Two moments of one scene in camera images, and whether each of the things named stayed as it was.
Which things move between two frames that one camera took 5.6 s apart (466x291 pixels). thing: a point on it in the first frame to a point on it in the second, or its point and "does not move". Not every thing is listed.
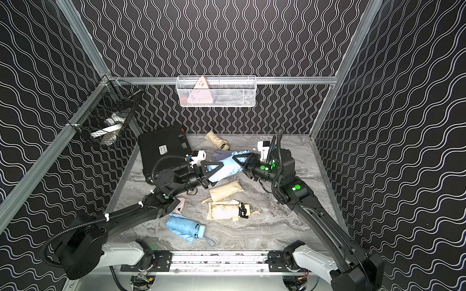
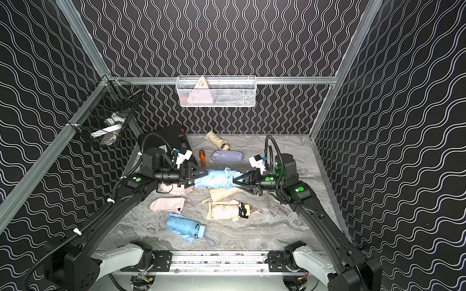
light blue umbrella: x=189 y=230 does not move
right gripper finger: x=248 y=173 to x=252 y=187
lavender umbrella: x=220 y=154 does not move
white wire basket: x=218 y=91 does not move
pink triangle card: x=201 y=93 does not move
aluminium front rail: x=219 y=262 does not move
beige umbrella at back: x=221 y=144 does not move
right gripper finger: x=249 y=156 to x=245 y=177
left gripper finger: x=204 y=182 to x=189 y=183
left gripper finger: x=204 y=168 to x=195 y=171
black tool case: x=167 y=149 does not move
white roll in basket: x=111 y=127 does not move
